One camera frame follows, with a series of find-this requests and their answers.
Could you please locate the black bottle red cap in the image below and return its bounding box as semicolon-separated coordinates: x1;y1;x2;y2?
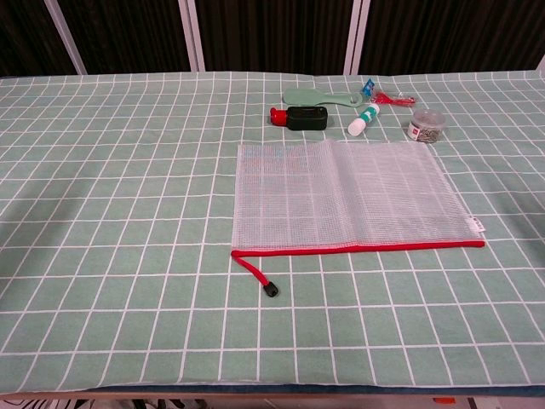
269;105;330;131

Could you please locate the clear jar of paper clips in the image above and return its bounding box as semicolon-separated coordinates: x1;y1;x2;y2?
407;108;444;144

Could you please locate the white green glue stick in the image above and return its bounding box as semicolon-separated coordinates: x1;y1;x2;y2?
347;102;381;136

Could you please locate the green white checked tablecloth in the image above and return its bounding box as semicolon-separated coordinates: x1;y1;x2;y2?
0;70;545;393

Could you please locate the clear zip bag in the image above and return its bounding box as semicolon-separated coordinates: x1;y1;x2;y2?
230;139;486;299

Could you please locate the mint green plastic paddle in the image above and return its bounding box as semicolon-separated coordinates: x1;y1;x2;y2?
283;88;365;108

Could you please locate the red tassel packet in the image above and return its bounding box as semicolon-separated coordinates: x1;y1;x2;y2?
370;89;417;107

